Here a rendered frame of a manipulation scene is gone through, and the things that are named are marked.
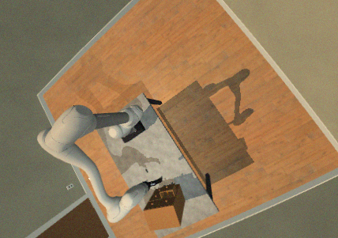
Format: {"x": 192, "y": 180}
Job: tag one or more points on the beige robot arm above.
{"x": 76, "y": 122}

